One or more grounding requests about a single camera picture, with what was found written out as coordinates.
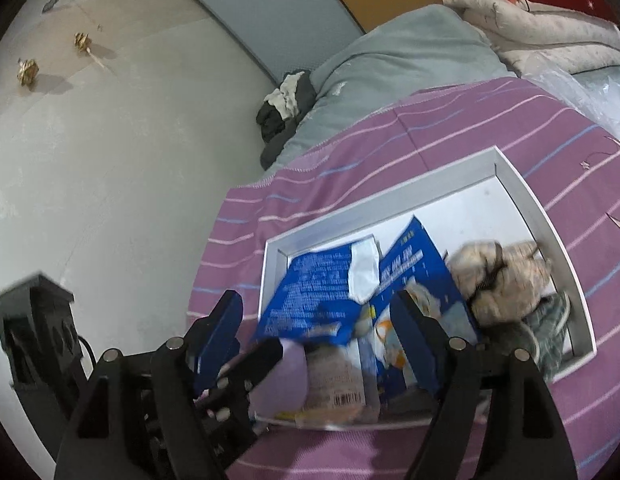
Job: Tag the purple striped bed sheet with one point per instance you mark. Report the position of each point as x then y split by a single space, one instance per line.
440 125

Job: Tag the grey blanket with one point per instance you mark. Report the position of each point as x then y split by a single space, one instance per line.
400 55

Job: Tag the dark and white cloth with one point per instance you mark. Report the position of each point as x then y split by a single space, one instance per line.
285 105

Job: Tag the white shallow box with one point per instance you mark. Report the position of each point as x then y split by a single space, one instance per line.
470 205

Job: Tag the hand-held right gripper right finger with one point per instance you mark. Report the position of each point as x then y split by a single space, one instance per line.
415 340

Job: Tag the grey plaid cloth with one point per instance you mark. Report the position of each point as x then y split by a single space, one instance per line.
545 330

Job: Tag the gold foil flower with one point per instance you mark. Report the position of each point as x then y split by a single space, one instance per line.
28 71
82 41

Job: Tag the grey blue panel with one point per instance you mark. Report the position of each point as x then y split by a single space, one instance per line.
270 10

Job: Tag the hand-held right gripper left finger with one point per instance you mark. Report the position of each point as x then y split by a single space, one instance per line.
219 330

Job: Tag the clear plastic sheet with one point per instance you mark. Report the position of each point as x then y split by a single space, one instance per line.
590 100

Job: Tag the large blue packet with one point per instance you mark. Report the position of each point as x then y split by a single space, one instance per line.
315 290

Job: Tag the beige quilt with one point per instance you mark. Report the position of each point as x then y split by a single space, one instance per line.
540 30

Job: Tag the clear packet yellow card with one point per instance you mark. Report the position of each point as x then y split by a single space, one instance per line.
335 412

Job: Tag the beige brown patterned cloth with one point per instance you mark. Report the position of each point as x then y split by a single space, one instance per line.
515 270

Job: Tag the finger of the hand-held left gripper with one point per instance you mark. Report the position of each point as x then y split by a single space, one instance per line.
255 360
234 425

